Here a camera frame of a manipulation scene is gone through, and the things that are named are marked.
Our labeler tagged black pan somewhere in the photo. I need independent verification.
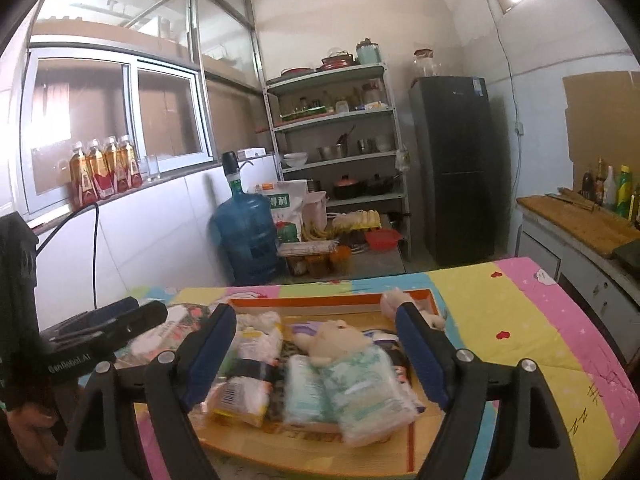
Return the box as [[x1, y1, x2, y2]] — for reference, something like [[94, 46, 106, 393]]
[[365, 174, 403, 196]]

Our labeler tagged green patterned tissue pack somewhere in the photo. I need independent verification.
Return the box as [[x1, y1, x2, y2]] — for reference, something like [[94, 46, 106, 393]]
[[320, 347, 418, 448]]

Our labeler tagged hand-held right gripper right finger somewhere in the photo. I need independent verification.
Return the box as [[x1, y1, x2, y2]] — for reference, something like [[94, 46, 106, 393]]
[[395, 303, 578, 480]]

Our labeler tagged grey metal shelf rack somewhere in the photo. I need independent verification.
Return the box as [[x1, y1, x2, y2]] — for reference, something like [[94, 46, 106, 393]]
[[263, 62, 413, 261]]

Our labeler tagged cardboard sheet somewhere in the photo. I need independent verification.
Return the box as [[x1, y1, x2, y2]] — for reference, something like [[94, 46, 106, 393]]
[[562, 70, 640, 166]]

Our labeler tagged green plastic bottle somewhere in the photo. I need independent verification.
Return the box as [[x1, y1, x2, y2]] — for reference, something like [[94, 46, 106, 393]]
[[617, 164, 633, 218]]

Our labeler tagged floral fabric pouch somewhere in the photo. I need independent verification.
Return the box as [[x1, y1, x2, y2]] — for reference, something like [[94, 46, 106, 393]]
[[234, 310, 285, 343]]

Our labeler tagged beige teddy bear with tiara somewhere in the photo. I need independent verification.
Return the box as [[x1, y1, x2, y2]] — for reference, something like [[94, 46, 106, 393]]
[[380, 287, 447, 331]]

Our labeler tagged noodle packet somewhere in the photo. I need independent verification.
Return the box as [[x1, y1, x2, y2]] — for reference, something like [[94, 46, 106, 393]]
[[277, 240, 338, 257]]

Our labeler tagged glass jar with red lid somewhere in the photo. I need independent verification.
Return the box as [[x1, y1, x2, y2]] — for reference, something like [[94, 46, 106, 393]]
[[412, 49, 441, 78]]

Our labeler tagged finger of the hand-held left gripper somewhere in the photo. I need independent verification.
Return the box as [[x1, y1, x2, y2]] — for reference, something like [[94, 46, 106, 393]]
[[42, 296, 141, 342], [50, 301, 169, 356]]

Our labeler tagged white packet with dark figure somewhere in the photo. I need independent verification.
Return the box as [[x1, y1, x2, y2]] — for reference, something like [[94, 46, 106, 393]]
[[372, 330, 416, 386]]

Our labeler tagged orange-rimmed gold cardboard box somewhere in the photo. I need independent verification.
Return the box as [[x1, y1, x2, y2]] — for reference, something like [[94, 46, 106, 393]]
[[192, 287, 493, 476]]

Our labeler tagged black refrigerator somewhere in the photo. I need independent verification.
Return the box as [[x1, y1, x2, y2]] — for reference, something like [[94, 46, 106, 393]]
[[409, 76, 511, 267]]

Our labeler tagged red label tea bottle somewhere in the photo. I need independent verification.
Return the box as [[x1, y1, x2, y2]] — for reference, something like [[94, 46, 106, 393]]
[[102, 136, 132, 195], [67, 141, 98, 211], [85, 139, 116, 201], [117, 134, 143, 188]]

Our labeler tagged black cable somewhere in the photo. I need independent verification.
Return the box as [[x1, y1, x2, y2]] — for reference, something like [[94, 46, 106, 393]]
[[35, 201, 100, 313]]

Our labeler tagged sliding window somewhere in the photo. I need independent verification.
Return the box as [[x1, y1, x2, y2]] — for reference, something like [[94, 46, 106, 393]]
[[20, 47, 216, 211]]

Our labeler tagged grey counter cabinet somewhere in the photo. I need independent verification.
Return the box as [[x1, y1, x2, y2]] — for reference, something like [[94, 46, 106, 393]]
[[515, 205, 640, 361]]

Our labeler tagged person's left hand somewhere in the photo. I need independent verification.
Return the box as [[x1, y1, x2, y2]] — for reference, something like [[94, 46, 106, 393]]
[[7, 385, 86, 476]]

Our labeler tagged blue water jug with pump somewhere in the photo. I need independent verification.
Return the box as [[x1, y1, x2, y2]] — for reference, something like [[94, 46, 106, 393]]
[[212, 151, 281, 285]]

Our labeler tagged teal canister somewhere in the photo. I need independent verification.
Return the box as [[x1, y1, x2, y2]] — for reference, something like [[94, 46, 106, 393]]
[[356, 39, 383, 66]]

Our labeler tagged green white tissue box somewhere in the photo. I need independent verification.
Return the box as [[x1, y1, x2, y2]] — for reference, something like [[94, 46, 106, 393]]
[[122, 310, 191, 363]]

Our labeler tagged black induction cooker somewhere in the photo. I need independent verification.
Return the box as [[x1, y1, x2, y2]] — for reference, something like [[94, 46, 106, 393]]
[[612, 240, 640, 278]]

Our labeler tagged pink plastic bin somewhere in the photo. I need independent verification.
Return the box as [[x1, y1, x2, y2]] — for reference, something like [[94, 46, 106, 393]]
[[302, 192, 328, 233]]

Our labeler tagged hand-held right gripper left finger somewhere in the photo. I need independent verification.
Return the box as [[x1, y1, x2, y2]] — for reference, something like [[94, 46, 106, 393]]
[[56, 303, 238, 480]]

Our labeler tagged white green flour sack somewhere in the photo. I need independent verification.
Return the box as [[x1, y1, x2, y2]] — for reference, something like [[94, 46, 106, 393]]
[[255, 180, 308, 243]]

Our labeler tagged cartoon printed blanket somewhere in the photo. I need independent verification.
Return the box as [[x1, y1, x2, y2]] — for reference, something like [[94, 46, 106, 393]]
[[122, 256, 640, 480]]

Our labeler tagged egg tray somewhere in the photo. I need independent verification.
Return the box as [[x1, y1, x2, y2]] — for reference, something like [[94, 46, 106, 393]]
[[332, 210, 381, 233]]

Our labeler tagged red plastic basket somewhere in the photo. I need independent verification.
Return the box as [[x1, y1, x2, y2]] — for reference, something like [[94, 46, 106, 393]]
[[364, 230, 403, 252]]

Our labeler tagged white plastic bottle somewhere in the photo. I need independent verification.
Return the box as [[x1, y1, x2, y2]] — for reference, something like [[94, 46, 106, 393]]
[[603, 165, 618, 211]]

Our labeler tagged wooden cutting board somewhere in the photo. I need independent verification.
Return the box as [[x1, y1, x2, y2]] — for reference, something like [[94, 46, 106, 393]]
[[516, 195, 640, 259]]

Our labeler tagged plush bunny purple dress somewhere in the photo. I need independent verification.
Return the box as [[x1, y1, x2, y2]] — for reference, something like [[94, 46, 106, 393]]
[[291, 319, 376, 366]]

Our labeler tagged bunch of bananas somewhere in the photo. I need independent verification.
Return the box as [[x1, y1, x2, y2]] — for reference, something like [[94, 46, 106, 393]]
[[302, 222, 333, 242]]

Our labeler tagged black pot with red lid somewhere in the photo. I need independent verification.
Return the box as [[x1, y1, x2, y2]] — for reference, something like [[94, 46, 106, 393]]
[[332, 175, 363, 200]]

